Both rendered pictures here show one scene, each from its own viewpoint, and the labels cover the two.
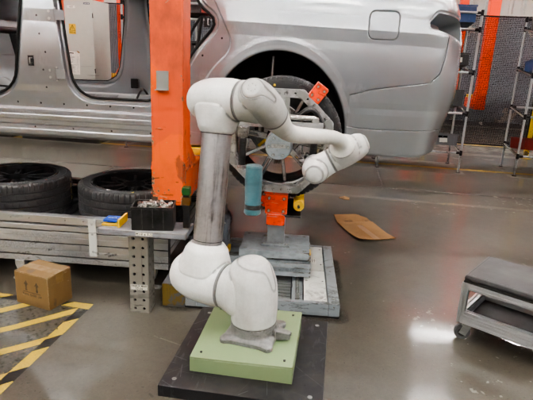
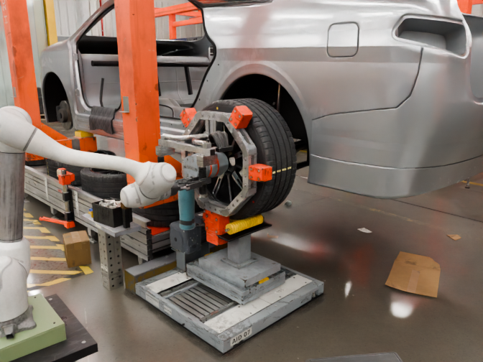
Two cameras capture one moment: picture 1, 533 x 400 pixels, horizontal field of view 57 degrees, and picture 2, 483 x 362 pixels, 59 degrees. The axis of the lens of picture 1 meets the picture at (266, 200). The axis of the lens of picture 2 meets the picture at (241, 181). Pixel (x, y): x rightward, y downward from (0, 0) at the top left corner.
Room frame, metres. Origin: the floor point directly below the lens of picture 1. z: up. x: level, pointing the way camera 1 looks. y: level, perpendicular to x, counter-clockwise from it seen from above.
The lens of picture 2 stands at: (1.00, -1.65, 1.34)
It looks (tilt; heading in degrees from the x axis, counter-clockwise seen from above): 15 degrees down; 42
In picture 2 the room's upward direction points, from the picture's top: straight up
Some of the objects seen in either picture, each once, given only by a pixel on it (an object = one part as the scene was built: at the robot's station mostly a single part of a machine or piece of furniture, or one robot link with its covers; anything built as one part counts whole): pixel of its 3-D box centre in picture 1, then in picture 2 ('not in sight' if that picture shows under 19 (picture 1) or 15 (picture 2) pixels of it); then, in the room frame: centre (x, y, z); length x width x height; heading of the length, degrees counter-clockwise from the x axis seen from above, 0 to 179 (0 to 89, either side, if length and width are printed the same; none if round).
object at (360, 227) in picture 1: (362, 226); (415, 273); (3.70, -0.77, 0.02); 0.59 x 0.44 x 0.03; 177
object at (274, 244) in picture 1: (276, 226); (238, 246); (2.73, -0.07, 0.32); 0.40 x 0.30 x 0.28; 87
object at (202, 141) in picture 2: (301, 109); (210, 133); (2.43, -0.15, 1.03); 0.19 x 0.18 x 0.11; 177
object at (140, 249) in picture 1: (141, 270); (111, 254); (2.28, 0.61, 0.21); 0.10 x 0.10 x 0.42; 87
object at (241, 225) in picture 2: (298, 199); (245, 223); (2.65, -0.18, 0.51); 0.29 x 0.06 x 0.06; 177
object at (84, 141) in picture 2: not in sight; (67, 136); (2.94, 2.41, 0.69); 0.52 x 0.17 x 0.35; 177
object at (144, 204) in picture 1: (154, 213); (112, 211); (2.27, 0.54, 0.51); 0.20 x 0.14 x 0.13; 96
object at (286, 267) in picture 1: (268, 255); (234, 273); (2.73, -0.03, 0.13); 0.50 x 0.36 x 0.10; 87
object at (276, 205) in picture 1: (276, 205); (222, 225); (2.60, -0.06, 0.48); 0.16 x 0.12 x 0.17; 177
